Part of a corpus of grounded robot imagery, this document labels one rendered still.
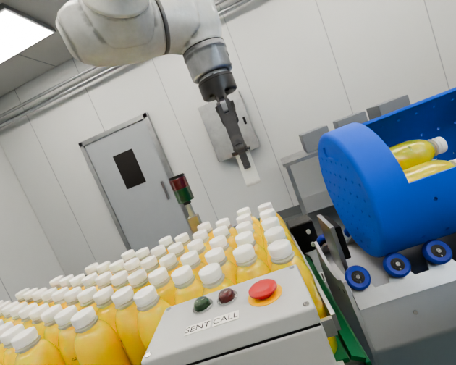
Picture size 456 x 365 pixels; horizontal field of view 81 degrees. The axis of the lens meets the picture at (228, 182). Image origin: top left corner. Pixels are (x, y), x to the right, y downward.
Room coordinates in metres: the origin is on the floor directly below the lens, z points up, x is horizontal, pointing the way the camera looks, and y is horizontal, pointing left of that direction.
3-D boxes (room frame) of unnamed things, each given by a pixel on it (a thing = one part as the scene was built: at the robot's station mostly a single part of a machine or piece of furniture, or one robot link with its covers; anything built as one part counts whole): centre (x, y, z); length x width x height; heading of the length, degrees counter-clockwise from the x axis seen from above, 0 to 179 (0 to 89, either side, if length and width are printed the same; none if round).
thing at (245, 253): (0.47, 0.02, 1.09); 0.04 x 0.04 x 0.02
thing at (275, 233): (0.50, -0.05, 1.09); 0.04 x 0.04 x 0.02
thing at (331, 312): (0.59, -0.10, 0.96); 0.40 x 0.01 x 0.03; 174
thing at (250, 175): (0.54, -0.05, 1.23); 0.03 x 0.01 x 0.07; 84
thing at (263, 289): (0.31, 0.01, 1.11); 0.04 x 0.04 x 0.01
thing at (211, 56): (0.58, -0.05, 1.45); 0.09 x 0.09 x 0.06
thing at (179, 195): (0.98, 0.17, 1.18); 0.06 x 0.06 x 0.05
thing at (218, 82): (0.57, -0.05, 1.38); 0.08 x 0.07 x 0.09; 174
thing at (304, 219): (0.78, -0.15, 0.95); 0.10 x 0.07 x 0.10; 174
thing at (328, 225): (0.58, -0.18, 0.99); 0.10 x 0.02 x 0.12; 174
